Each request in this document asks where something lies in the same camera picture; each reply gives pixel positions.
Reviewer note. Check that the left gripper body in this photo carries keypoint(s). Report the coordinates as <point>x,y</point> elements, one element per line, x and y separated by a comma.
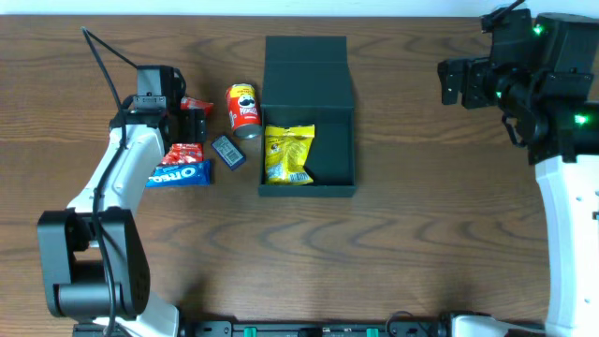
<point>195,124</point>

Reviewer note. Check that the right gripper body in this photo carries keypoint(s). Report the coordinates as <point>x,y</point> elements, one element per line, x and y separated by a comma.
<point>450,82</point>

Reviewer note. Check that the red snack bag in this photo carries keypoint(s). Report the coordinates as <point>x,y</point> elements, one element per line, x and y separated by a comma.
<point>186,153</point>

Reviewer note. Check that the red Pringles can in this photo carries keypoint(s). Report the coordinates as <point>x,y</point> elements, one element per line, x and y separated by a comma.
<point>243,111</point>

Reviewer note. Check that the blue Oreo cookie pack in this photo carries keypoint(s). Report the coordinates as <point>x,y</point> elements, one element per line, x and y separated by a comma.
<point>199,173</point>

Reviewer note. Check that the yellow snack bag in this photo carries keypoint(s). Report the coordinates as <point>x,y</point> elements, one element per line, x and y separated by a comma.
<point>286,153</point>

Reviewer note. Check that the black gift box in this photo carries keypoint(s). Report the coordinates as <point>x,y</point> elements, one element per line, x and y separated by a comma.
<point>307,81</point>

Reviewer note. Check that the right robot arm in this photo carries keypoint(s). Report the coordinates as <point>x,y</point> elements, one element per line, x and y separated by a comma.
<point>539,74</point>

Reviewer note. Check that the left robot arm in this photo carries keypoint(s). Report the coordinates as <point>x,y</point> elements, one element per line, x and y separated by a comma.
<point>93,264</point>

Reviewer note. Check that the small dark blue packet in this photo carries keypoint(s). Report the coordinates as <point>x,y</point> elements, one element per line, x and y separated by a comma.
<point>228,151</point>

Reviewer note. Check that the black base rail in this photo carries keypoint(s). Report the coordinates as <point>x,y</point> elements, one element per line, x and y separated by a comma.
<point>398,328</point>

